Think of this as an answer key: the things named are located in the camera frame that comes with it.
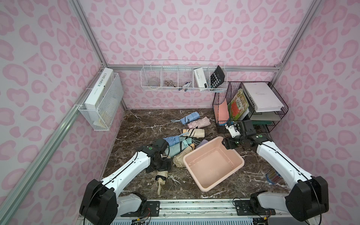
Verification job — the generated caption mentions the white paper stack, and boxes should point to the white paper stack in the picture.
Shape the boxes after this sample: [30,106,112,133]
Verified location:
[243,82,284,113]

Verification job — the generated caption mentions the cream umbrella black straps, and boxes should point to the cream umbrella black straps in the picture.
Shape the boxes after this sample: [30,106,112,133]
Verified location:
[179,128,206,139]

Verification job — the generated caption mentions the black wire desk organizer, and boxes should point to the black wire desk organizer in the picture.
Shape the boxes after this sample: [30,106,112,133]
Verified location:
[212,82,289,133]

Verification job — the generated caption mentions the light blue umbrella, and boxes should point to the light blue umbrella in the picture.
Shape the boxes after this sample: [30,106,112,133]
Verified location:
[171,112,200,125]
[164,136,187,146]

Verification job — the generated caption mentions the tan khaki umbrella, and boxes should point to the tan khaki umbrella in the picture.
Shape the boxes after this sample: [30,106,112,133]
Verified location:
[172,143,196,168]

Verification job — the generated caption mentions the white wire wall basket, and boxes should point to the white wire wall basket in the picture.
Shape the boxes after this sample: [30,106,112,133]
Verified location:
[141,60,228,93]

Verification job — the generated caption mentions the beige umbrella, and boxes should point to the beige umbrella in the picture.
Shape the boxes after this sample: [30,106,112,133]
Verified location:
[155,171,168,196]

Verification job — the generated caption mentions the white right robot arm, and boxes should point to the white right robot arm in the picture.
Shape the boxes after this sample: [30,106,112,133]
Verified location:
[223,120,329,225]

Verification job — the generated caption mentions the pink folder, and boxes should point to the pink folder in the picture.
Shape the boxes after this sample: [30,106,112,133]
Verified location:
[218,99,229,126]

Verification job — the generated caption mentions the black calculator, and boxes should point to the black calculator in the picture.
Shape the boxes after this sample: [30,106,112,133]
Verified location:
[210,66,225,89]

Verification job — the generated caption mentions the lavender purple umbrella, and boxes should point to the lavender purple umbrella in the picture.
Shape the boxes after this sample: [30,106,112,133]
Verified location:
[196,139,209,148]

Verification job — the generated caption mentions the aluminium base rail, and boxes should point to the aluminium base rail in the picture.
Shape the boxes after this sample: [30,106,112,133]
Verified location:
[111,198,301,225]

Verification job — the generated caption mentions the mint green umbrella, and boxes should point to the mint green umbrella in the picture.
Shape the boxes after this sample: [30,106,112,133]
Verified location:
[164,137,193,158]

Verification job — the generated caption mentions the white mesh side basket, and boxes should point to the white mesh side basket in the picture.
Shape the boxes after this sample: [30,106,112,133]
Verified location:
[79,72,124,131]

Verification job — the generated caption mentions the small white box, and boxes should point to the small white box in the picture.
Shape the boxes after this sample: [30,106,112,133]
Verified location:
[194,67,208,91]

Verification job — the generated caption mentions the pink folded umbrella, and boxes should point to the pink folded umbrella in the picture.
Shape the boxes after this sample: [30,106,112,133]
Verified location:
[187,117,211,129]

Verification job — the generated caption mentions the green red book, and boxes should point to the green red book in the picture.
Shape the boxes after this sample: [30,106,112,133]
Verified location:
[228,88,249,121]

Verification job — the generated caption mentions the pink plastic storage box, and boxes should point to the pink plastic storage box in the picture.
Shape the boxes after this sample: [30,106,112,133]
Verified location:
[183,136,245,192]

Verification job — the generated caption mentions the white long box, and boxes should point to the white long box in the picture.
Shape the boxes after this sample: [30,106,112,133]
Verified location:
[84,68,114,110]

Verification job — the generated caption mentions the colored pencil cup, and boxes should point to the colored pencil cup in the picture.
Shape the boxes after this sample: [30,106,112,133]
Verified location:
[265,169,283,184]

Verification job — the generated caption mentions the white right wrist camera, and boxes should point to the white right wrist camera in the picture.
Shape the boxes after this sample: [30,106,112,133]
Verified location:
[225,125,241,139]

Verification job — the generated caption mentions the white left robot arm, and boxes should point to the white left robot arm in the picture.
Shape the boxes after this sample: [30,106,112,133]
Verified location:
[79,139,171,225]

